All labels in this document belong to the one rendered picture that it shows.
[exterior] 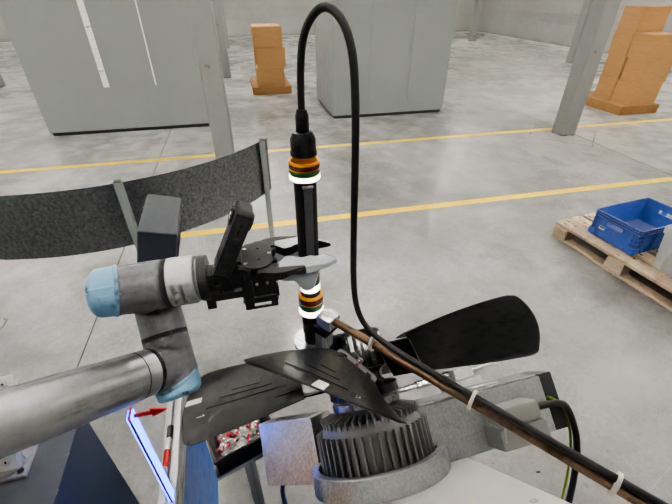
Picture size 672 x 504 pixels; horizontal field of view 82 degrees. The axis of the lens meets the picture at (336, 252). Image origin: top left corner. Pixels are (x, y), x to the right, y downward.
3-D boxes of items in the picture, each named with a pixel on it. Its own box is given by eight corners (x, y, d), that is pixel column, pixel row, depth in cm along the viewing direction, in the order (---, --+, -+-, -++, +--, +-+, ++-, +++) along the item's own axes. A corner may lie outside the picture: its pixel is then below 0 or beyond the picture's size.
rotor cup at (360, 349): (386, 385, 88) (373, 328, 92) (409, 388, 75) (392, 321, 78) (325, 400, 85) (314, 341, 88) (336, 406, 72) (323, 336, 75)
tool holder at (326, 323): (346, 346, 73) (347, 307, 68) (322, 369, 69) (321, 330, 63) (312, 324, 78) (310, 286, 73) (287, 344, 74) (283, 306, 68)
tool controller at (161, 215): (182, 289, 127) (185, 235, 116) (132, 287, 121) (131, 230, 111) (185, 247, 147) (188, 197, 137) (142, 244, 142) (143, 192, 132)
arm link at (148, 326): (151, 340, 72) (129, 342, 61) (136, 283, 73) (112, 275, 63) (194, 326, 73) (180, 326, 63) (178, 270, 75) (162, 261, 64)
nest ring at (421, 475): (419, 445, 92) (414, 427, 93) (477, 474, 66) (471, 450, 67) (307, 476, 86) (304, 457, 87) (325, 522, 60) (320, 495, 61)
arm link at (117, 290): (104, 272, 63) (78, 264, 54) (175, 262, 64) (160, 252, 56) (108, 321, 61) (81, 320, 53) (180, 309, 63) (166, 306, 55)
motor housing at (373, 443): (414, 448, 90) (400, 390, 93) (461, 474, 68) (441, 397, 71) (317, 476, 85) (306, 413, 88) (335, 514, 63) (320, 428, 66)
